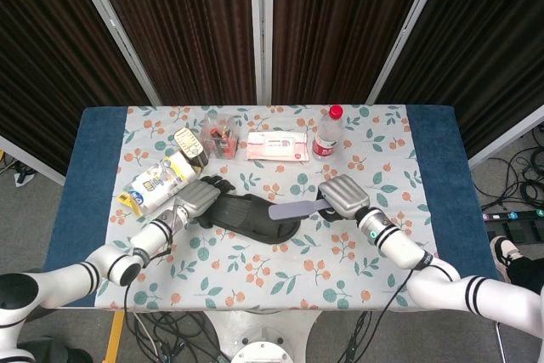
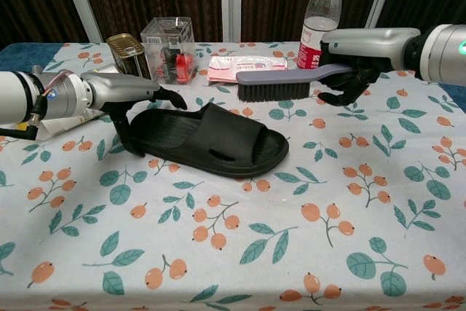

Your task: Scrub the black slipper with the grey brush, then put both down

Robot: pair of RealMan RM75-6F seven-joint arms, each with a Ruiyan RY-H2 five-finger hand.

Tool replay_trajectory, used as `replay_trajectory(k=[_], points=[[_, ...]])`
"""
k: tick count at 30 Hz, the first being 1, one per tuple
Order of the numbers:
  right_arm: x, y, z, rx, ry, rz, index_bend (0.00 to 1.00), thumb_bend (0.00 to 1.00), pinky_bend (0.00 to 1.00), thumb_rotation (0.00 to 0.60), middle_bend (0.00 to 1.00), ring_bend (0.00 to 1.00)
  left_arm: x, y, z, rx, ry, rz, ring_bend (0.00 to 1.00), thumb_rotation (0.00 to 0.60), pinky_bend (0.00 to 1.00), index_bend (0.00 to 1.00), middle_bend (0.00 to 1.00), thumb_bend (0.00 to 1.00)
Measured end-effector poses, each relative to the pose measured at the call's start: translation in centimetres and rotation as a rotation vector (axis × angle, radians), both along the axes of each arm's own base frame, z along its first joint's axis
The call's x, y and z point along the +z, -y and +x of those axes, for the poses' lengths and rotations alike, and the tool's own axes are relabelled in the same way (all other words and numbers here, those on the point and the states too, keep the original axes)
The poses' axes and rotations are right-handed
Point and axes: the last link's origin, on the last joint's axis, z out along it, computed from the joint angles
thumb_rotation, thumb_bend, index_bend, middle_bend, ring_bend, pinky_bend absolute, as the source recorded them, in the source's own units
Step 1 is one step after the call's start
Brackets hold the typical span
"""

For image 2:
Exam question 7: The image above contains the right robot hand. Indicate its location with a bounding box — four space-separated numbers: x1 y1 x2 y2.
317 27 422 106

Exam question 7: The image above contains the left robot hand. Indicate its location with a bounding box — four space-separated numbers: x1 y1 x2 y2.
80 72 189 159

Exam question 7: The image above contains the grey cleaning brush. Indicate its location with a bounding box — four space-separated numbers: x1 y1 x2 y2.
235 63 355 103

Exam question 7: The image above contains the black rubber slide sandal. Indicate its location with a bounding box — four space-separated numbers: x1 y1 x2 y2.
124 102 290 178

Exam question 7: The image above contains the gold tin can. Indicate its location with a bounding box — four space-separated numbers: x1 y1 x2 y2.
106 33 152 81

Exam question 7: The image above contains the plastic water bottle red cap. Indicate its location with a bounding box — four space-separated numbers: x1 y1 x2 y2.
296 0 344 71

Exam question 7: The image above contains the clear plastic box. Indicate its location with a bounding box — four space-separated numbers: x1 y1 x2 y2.
140 16 198 86

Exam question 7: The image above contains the pink wet wipes pack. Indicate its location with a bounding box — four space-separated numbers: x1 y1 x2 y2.
207 55 289 85

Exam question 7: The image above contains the floral tablecloth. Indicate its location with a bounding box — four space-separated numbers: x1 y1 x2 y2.
0 41 466 311

